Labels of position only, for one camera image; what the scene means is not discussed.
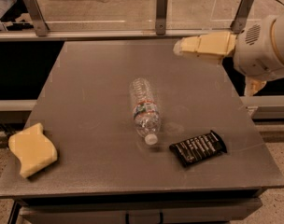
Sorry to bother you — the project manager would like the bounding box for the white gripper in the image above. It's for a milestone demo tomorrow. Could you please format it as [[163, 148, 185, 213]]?
[[173, 15, 284, 97]]

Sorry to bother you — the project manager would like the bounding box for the clear plastic water bottle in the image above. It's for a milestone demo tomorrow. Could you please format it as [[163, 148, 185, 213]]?
[[130, 77, 162, 146]]

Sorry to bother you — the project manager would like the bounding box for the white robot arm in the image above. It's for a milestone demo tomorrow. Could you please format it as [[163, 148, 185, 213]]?
[[173, 14, 284, 96]]

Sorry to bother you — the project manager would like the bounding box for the black rxbar chocolate wrapper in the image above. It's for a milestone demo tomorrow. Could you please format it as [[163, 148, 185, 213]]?
[[169, 130, 227, 167]]

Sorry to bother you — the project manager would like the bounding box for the grey table cabinet base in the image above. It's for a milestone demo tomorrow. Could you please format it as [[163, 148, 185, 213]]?
[[13, 190, 262, 224]]

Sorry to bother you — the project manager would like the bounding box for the clear acrylic barrier panel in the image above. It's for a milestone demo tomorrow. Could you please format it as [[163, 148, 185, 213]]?
[[37, 0, 284, 31]]

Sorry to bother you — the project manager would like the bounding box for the yellow wavy sponge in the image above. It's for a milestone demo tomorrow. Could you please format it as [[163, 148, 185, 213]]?
[[8, 123, 58, 178]]

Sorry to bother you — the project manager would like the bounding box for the dark clutter top left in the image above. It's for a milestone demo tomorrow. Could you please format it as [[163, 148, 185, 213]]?
[[0, 0, 32, 31]]

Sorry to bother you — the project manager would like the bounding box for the right metal bracket post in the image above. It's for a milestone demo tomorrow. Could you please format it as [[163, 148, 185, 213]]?
[[230, 0, 254, 34]]

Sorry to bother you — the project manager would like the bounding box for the metal bracket post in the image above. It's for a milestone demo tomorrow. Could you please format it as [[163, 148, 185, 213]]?
[[155, 0, 168, 35], [230, 0, 254, 34], [23, 0, 49, 36]]

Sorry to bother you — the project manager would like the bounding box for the middle metal bracket post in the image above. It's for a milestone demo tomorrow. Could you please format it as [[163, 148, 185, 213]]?
[[155, 0, 168, 35]]

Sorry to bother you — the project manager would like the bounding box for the left metal bracket post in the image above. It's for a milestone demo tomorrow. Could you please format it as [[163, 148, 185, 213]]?
[[23, 0, 49, 36]]

